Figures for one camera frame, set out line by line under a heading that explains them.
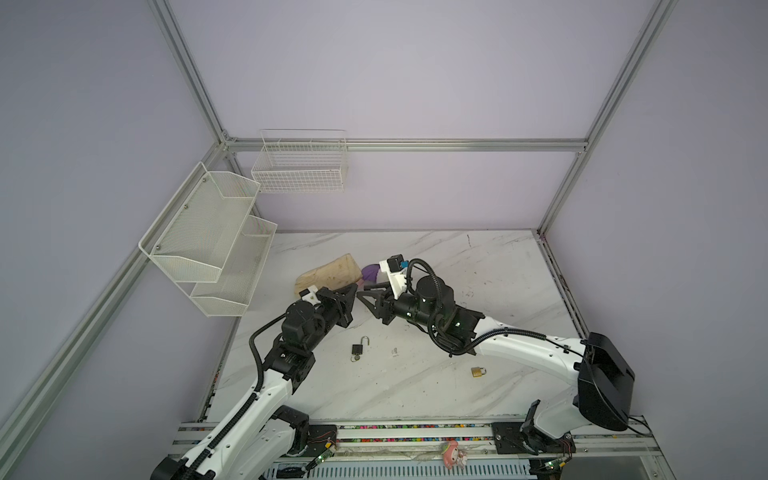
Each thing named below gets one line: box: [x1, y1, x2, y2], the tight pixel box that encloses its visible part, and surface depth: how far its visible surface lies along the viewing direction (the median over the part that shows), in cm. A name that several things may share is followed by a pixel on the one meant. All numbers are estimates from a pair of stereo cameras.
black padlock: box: [351, 335, 370, 361], surface depth 90 cm
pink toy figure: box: [442, 440, 468, 469], surface depth 70 cm
